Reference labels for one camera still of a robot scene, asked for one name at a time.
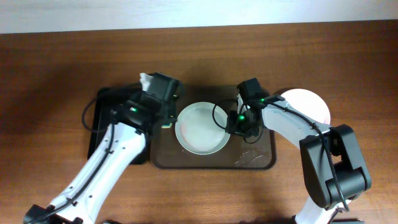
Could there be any green and yellow sponge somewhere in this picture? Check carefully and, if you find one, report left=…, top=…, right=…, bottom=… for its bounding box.
left=162, top=123, right=173, bottom=129

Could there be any pale green plate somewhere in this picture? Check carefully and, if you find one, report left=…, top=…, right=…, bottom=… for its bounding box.
left=175, top=101, right=230, bottom=156

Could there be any white plate with pinkish tint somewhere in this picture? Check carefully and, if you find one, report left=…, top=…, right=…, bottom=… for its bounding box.
left=281, top=88, right=331, bottom=124

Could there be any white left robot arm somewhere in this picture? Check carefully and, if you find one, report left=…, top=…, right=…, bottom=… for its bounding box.
left=23, top=73, right=182, bottom=223

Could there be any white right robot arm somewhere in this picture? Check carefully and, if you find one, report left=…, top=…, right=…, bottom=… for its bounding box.
left=225, top=78, right=372, bottom=223

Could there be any black rectangular water tray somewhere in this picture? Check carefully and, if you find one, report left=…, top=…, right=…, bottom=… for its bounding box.
left=86, top=87, right=150, bottom=165

